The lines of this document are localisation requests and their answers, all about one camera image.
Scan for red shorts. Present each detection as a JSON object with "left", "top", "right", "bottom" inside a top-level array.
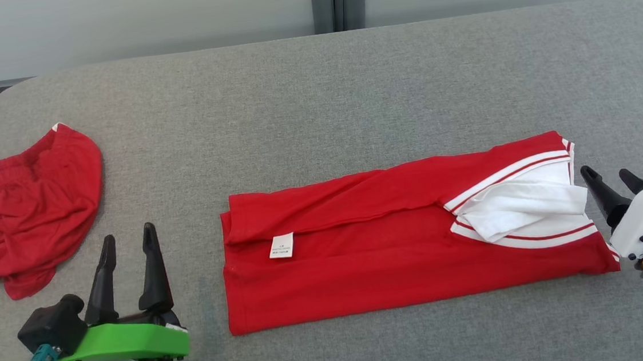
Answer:
[{"left": 0, "top": 120, "right": 113, "bottom": 302}]

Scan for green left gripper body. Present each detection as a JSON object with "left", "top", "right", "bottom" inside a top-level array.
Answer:
[{"left": 51, "top": 309, "right": 192, "bottom": 361}]

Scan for red white jersey shirt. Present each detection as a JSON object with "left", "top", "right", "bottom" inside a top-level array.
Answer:
[{"left": 215, "top": 126, "right": 625, "bottom": 336}]

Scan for grey partition post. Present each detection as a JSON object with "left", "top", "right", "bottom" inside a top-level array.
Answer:
[{"left": 311, "top": 0, "right": 369, "bottom": 34}]

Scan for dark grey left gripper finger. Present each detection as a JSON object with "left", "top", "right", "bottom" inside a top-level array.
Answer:
[
  {"left": 78, "top": 235, "right": 122, "bottom": 326},
  {"left": 133, "top": 221, "right": 174, "bottom": 311}
]

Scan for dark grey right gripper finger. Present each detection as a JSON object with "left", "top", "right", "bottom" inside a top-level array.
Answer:
[
  {"left": 619, "top": 166, "right": 643, "bottom": 196},
  {"left": 580, "top": 162, "right": 634, "bottom": 229}
]

